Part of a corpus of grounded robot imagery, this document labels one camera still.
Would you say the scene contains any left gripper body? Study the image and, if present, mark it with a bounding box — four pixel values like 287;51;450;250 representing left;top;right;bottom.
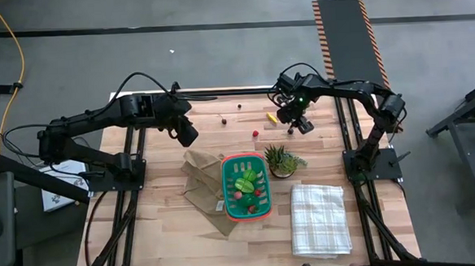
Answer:
153;93;194;133

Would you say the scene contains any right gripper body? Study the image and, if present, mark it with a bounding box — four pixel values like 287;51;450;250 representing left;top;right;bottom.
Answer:
273;72;321;124

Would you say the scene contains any yellow-green toy vegetable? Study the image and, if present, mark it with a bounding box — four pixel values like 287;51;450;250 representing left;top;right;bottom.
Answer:
233;177;256;195

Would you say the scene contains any succulent in black pot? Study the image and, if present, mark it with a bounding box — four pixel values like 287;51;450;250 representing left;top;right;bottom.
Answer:
264;142;308;181

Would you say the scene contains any tan folded cloth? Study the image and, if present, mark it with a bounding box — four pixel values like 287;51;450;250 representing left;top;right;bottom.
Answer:
180;146;240;239

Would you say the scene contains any green basket with orange rim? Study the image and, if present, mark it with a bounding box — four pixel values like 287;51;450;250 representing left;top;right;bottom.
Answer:
220;150;275;224

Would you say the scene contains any white plaid towel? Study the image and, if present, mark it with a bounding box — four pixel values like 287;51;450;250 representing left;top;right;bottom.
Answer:
287;180;354;261

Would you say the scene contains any white printed box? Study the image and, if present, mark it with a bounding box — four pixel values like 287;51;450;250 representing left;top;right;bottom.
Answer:
39;159;91;212

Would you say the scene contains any black diagonal beam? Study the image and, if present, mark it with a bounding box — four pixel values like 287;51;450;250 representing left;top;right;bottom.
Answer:
0;148;91;208

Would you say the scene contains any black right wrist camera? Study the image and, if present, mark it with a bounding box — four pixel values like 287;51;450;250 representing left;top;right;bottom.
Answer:
294;116;316;136

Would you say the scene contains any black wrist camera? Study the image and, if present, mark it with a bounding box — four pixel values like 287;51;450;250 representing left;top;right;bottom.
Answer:
294;116;316;136
174;116;201;149

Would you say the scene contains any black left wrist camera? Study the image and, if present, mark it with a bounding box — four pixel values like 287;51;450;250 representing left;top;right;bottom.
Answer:
174;116;201;149

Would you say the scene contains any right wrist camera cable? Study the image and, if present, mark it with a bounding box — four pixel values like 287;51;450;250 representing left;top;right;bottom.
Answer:
277;61;328;92

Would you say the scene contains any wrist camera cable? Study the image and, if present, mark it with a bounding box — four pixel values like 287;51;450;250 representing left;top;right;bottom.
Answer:
95;68;220;116
277;61;328;92

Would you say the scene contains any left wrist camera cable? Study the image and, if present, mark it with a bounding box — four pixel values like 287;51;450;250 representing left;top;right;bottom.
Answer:
95;68;220;116

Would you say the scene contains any black aluminium table frame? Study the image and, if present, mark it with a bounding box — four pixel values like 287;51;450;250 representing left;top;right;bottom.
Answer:
66;66;423;266

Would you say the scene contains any black floor cable cover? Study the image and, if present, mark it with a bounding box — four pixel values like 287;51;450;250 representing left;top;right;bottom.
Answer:
311;0;399;120

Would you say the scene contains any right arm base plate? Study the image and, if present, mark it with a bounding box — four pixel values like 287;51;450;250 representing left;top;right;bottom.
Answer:
342;146;403;184

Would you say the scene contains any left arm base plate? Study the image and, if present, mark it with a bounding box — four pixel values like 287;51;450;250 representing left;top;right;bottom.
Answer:
86;157;149;194

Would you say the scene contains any yellow cable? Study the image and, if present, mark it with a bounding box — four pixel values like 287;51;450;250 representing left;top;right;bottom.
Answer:
0;0;30;143

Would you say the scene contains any black cable bracket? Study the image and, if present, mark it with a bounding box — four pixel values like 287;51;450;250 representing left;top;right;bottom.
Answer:
0;81;24;96

